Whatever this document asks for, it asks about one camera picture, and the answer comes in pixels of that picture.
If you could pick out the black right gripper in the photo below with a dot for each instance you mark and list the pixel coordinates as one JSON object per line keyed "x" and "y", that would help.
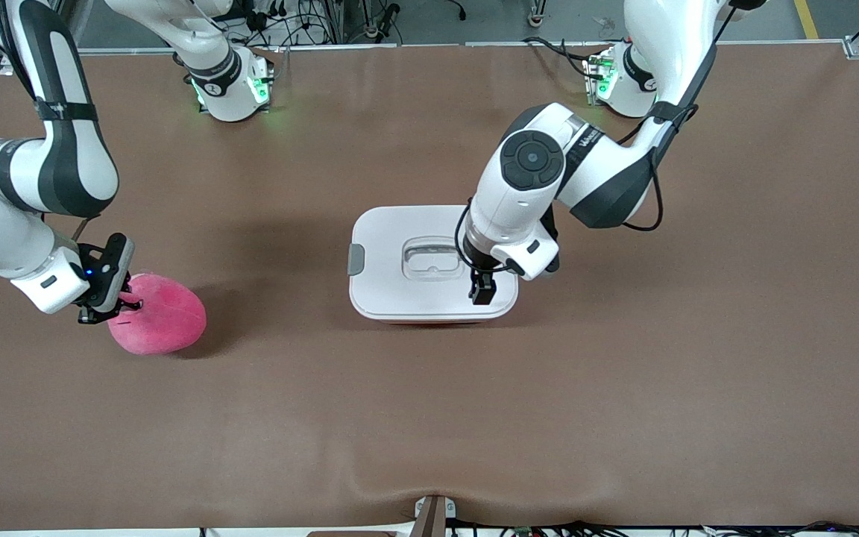
{"x": 94, "y": 290}

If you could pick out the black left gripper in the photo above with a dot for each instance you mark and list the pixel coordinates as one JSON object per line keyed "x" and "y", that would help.
{"x": 481, "y": 277}

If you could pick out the pink plush toy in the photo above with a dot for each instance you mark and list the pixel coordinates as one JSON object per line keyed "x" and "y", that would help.
{"x": 168, "y": 321}

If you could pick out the white box lid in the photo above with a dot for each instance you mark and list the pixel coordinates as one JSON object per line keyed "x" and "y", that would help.
{"x": 400, "y": 291}

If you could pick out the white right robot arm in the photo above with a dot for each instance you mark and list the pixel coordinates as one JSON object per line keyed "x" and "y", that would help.
{"x": 64, "y": 164}

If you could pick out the pink plastic box base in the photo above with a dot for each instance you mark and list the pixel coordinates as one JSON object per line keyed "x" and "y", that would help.
{"x": 429, "y": 321}

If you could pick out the circuit board with LED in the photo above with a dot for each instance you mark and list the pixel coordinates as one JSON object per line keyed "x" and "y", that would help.
{"x": 524, "y": 531}

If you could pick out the small grey caster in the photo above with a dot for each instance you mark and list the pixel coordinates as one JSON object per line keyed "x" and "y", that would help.
{"x": 536, "y": 13}

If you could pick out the black stand foot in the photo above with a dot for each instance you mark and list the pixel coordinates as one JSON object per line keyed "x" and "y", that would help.
{"x": 385, "y": 19}

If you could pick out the camera mount post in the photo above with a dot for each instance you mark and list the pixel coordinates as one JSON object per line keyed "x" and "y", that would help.
{"x": 433, "y": 518}

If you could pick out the silver table edge rail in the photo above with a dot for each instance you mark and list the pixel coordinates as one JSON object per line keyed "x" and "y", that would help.
{"x": 400, "y": 45}

